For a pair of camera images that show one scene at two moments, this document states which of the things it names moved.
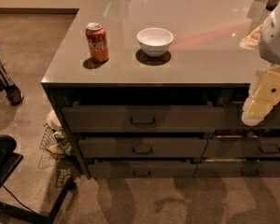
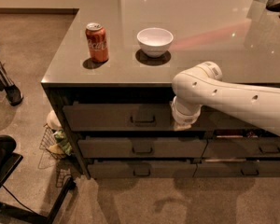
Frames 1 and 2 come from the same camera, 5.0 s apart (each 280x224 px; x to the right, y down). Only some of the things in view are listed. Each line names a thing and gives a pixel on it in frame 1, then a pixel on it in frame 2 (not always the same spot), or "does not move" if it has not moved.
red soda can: x=98 y=43 does not move
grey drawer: x=144 y=119 does not move
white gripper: x=276 y=36 to x=184 y=119
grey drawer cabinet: x=149 y=84 does not move
